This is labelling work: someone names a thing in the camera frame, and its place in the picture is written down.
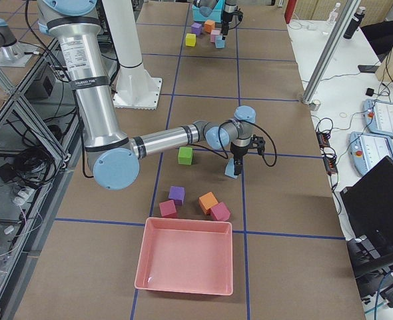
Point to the light pink foam block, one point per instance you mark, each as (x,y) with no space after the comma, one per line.
(213,34)

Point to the teal plastic bin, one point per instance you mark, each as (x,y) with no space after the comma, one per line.
(216,15)

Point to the pink plastic tray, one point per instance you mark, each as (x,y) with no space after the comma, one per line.
(186,256)

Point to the white pedestal base plate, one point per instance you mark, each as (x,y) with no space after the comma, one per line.
(136,89)

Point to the clear spray bottle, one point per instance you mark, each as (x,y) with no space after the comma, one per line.
(333,14)

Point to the second robot base grey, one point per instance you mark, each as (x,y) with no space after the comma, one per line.
(12,52)

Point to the magenta foam block lower right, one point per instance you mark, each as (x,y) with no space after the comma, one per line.
(168,209)

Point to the green foam block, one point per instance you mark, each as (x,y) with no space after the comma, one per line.
(185,156)

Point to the orange foam block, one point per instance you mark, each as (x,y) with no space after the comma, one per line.
(207,201)
(209,26)

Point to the teach pendant lower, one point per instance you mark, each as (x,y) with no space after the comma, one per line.
(368,149)

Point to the black laptop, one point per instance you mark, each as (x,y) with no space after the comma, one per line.
(369,202)

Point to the purple foam block right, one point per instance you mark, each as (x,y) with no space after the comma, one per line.
(177,194)

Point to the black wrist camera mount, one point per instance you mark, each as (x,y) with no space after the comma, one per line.
(238,14)
(258,143)

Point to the magenta foam block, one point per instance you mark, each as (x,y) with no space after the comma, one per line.
(168,209)
(220,212)

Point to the aluminium frame post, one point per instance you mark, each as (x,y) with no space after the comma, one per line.
(331,45)

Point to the yellow foam block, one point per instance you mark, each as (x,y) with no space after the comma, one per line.
(190,40)

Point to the orange foam block left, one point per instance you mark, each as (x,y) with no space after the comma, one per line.
(209,26)

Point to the black water bottle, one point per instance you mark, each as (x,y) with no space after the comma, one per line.
(354,22)

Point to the teach pendant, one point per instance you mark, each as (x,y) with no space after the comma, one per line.
(368,149)
(378,116)

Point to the light blue foam block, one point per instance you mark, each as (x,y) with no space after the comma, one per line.
(229,171)
(219,42)

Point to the orange black usb hub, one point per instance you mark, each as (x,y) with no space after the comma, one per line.
(329,155)

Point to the purple foam block left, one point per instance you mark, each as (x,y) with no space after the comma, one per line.
(196,28)

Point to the magenta foam block upper right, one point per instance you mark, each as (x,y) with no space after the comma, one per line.
(220,212)

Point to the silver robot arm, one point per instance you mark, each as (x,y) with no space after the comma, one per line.
(113,156)
(229,10)

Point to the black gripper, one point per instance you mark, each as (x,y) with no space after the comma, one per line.
(228,17)
(238,154)

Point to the purple foam block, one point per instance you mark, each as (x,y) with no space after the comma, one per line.
(177,194)
(196,28)

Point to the orange foam block right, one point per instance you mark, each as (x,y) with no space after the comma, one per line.
(207,201)

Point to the teach pendant upper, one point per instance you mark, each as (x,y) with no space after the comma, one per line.
(378,116)

